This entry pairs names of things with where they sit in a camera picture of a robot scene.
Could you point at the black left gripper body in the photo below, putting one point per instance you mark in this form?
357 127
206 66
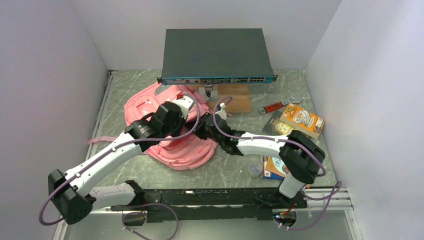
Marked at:
176 129

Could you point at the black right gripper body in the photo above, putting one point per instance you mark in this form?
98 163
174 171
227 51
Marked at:
203 132

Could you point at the pink school backpack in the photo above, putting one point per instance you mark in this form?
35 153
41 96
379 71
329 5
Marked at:
188 152

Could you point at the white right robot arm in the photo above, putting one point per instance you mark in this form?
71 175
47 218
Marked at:
303 158

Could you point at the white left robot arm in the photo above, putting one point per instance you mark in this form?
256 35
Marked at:
75 193

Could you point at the brown wooden board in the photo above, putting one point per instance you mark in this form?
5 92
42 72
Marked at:
240 102

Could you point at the clear round plastic container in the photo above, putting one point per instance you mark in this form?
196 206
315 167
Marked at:
255 169

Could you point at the dark glossy book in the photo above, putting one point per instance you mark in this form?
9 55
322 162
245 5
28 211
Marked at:
275 126

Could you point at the blue orange book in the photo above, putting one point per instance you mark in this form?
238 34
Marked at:
273 168

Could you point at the orange paperback book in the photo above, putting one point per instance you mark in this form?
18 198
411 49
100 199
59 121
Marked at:
302 120

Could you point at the grey metal switch stand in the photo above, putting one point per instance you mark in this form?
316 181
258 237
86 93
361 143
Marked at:
209 92

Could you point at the aluminium frame rail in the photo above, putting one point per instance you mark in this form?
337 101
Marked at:
100 117

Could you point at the dark grey network switch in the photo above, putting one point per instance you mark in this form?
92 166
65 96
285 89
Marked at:
214 56

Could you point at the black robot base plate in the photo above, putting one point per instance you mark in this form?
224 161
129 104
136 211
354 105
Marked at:
258 203

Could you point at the red handled adjustable wrench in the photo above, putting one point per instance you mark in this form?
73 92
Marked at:
278 105

